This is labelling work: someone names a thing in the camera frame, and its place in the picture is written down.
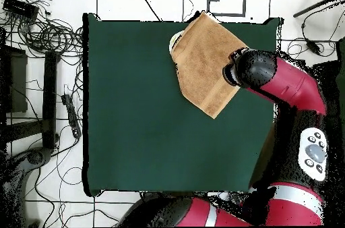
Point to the black flat bar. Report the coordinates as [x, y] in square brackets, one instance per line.
[49, 98]

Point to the black power strip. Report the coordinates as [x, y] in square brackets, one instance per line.
[71, 114]

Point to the black rod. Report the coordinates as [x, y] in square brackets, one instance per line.
[318, 5]

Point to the grey chair base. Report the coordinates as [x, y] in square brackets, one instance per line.
[29, 160]

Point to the black power adapter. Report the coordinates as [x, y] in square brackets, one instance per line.
[313, 47]

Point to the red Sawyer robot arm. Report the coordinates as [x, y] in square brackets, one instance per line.
[291, 85]

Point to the orange terry towel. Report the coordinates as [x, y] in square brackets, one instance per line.
[204, 66]

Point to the black panel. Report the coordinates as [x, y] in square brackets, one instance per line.
[16, 82]
[330, 77]

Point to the dark green table cloth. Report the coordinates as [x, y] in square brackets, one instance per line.
[134, 117]

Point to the black rectangular box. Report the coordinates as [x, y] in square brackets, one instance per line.
[20, 8]

